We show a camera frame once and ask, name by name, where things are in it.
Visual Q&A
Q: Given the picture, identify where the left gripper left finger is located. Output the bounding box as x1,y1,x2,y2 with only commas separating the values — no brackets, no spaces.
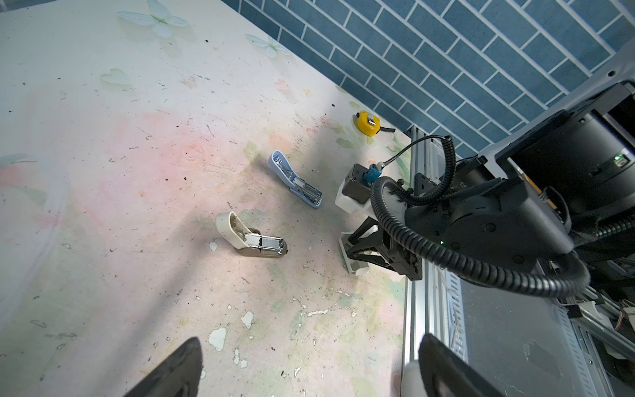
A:
125,337,203,397

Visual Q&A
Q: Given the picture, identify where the yellow tape measure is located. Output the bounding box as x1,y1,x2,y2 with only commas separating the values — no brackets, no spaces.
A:
355,112,396,137

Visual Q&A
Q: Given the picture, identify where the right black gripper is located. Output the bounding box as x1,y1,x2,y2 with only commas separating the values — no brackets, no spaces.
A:
346,217,423,281

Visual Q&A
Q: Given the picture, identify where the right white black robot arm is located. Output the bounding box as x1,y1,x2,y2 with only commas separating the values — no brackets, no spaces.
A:
337,66,634,297

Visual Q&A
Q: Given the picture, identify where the aluminium front rail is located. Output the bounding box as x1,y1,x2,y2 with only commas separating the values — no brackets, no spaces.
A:
402,139,468,366

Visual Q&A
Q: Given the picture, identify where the light blue stapler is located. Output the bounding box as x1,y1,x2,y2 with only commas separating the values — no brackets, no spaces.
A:
268,151,323,208

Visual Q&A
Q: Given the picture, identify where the clear tape roll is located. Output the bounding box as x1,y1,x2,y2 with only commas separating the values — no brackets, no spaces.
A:
400,360,428,397

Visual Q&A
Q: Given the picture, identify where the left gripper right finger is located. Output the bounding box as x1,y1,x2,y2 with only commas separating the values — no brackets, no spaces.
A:
418,333,504,397

